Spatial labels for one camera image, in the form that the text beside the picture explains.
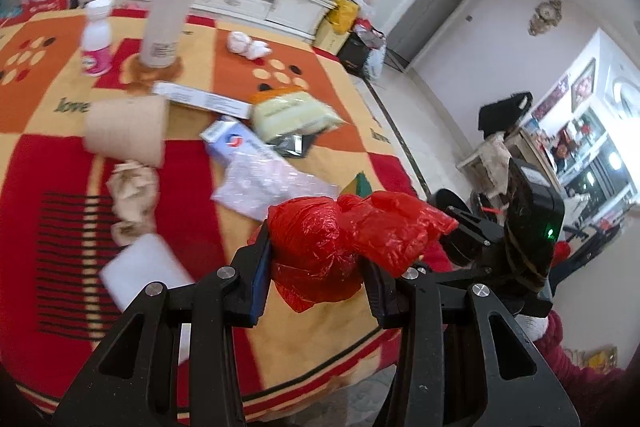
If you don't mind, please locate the grey white plastic bag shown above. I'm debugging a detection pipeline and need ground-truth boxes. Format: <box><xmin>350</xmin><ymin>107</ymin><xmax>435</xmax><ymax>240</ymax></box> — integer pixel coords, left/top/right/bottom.
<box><xmin>352</xmin><ymin>0</ymin><xmax>388</xmax><ymax>80</ymax></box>

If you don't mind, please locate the white foam block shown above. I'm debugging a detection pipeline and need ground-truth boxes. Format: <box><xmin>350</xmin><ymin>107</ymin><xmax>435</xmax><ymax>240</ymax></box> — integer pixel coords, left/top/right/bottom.
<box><xmin>99</xmin><ymin>232</ymin><xmax>196</xmax><ymax>313</ymax></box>

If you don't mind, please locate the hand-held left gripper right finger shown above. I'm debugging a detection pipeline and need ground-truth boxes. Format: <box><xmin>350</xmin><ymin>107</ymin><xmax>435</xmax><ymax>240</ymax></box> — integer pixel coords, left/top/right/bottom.
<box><xmin>362</xmin><ymin>257</ymin><xmax>581</xmax><ymax>427</ymax></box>

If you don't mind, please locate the grey door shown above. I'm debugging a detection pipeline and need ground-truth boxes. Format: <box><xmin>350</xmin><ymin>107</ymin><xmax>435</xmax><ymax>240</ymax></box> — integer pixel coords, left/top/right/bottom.
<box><xmin>385</xmin><ymin>0</ymin><xmax>478</xmax><ymax>68</ymax></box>

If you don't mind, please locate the framed wall picture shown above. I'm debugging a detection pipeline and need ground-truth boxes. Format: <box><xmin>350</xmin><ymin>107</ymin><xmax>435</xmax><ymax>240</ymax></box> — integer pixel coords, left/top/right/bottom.
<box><xmin>570</xmin><ymin>58</ymin><xmax>597</xmax><ymax>112</ymax></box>

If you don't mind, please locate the crumpled beige paper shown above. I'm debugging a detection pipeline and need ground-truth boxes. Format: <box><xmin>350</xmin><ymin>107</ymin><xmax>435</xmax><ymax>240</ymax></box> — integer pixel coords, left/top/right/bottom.
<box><xmin>107</xmin><ymin>159</ymin><xmax>161</xmax><ymax>248</ymax></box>

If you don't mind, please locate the red plastic bag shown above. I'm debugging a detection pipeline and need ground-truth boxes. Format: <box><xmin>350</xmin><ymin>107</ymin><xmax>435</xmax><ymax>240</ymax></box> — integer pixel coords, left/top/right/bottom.
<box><xmin>250</xmin><ymin>191</ymin><xmax>458</xmax><ymax>313</ymax></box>

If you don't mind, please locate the white bottle with pink label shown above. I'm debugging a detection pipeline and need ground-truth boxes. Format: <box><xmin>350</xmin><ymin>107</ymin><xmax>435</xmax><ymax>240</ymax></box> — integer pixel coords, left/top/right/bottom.
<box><xmin>81</xmin><ymin>0</ymin><xmax>115</xmax><ymax>78</ymax></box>

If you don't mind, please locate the clear plastic bag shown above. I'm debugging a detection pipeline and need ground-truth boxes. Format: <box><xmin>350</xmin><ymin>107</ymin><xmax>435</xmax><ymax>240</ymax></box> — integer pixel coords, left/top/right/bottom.
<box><xmin>210</xmin><ymin>157</ymin><xmax>341</xmax><ymax>223</ymax></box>

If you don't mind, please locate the long white medicine box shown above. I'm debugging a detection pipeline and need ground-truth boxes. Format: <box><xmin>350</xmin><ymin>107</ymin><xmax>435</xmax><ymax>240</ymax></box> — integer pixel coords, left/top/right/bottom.
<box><xmin>152</xmin><ymin>81</ymin><xmax>253</xmax><ymax>118</ymax></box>

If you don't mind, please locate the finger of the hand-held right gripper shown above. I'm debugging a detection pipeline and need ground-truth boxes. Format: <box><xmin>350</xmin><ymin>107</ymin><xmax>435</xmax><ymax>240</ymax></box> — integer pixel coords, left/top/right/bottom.
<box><xmin>444</xmin><ymin>205</ymin><xmax>506</xmax><ymax>238</ymax></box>

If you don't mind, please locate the black bag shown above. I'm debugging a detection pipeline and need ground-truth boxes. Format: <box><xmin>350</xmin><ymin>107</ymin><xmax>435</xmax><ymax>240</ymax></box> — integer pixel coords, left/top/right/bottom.
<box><xmin>337</xmin><ymin>32</ymin><xmax>376</xmax><ymax>75</ymax></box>

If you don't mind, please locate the person's right forearm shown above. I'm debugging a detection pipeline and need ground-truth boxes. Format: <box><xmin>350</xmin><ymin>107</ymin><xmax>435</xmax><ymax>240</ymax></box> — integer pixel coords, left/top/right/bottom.
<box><xmin>537</xmin><ymin>307</ymin><xmax>640</xmax><ymax>427</ymax></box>

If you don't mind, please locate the yellow-green sponge packet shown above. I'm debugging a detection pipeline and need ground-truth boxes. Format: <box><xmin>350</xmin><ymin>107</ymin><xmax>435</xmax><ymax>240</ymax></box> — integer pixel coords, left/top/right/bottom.
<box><xmin>250</xmin><ymin>87</ymin><xmax>346</xmax><ymax>158</ymax></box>

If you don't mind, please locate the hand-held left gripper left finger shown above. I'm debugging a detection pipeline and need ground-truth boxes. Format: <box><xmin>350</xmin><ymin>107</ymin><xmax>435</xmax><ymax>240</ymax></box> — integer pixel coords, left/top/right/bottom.
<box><xmin>50</xmin><ymin>234</ymin><xmax>273</xmax><ymax>427</ymax></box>

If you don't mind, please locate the crumpled white tissue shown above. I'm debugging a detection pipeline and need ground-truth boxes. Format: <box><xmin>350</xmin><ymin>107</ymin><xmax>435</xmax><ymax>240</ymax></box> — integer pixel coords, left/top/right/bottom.
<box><xmin>227</xmin><ymin>31</ymin><xmax>273</xmax><ymax>60</ymax></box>

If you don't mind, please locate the black garment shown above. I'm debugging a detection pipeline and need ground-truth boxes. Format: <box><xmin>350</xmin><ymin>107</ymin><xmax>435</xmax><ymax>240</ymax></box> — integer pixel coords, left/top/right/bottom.
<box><xmin>477</xmin><ymin>92</ymin><xmax>533</xmax><ymax>140</ymax></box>

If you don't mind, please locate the red orange patterned blanket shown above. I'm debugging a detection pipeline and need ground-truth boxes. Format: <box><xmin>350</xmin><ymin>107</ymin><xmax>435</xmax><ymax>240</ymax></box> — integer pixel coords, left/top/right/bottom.
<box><xmin>0</xmin><ymin>4</ymin><xmax>431</xmax><ymax>408</ymax></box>

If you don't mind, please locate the blue and white small box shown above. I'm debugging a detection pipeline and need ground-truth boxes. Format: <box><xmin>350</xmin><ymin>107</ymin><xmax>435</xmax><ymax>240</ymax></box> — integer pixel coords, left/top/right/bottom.
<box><xmin>200</xmin><ymin>117</ymin><xmax>276</xmax><ymax>162</ymax></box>

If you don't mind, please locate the brown paper cup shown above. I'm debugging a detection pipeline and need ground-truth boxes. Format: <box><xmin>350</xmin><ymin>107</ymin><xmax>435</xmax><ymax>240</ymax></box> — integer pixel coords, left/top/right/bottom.
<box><xmin>82</xmin><ymin>97</ymin><xmax>171</xmax><ymax>168</ymax></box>

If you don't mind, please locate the gold wall clock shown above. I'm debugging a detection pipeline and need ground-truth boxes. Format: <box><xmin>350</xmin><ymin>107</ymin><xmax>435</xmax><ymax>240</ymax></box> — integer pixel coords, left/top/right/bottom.
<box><xmin>529</xmin><ymin>0</ymin><xmax>563</xmax><ymax>36</ymax></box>

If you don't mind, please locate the beige chair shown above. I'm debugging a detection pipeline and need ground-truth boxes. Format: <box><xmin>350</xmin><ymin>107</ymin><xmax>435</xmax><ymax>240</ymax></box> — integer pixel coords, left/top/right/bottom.
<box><xmin>457</xmin><ymin>129</ymin><xmax>531</xmax><ymax>198</ymax></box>

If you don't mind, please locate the white thermos bottle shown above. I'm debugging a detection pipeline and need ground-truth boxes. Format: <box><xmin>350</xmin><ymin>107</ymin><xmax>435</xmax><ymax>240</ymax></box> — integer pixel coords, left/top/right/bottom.
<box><xmin>137</xmin><ymin>0</ymin><xmax>203</xmax><ymax>68</ymax></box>

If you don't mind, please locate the yellow plastic bag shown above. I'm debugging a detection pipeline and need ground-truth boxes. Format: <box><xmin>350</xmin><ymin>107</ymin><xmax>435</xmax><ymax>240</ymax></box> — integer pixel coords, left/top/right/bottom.
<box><xmin>327</xmin><ymin>0</ymin><xmax>361</xmax><ymax>35</ymax></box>

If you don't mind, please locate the glass display cabinet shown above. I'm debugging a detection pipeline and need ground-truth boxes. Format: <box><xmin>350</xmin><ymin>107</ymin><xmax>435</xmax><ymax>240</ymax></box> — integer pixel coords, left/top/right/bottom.
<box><xmin>525</xmin><ymin>32</ymin><xmax>640</xmax><ymax>233</ymax></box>

